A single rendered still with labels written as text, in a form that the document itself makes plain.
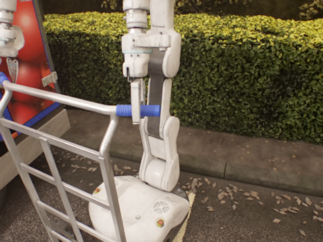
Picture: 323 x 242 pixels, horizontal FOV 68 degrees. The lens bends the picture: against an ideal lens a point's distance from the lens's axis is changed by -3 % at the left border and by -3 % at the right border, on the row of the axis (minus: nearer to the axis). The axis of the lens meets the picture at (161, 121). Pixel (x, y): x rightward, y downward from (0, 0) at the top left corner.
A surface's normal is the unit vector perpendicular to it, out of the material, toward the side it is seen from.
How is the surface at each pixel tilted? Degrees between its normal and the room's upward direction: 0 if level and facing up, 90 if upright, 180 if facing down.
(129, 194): 0
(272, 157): 6
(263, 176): 0
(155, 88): 78
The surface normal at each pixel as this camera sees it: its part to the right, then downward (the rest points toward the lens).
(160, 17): -0.51, 0.46
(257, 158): -0.07, -0.78
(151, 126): -0.51, 0.26
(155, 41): 0.14, 0.22
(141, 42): 0.42, 0.19
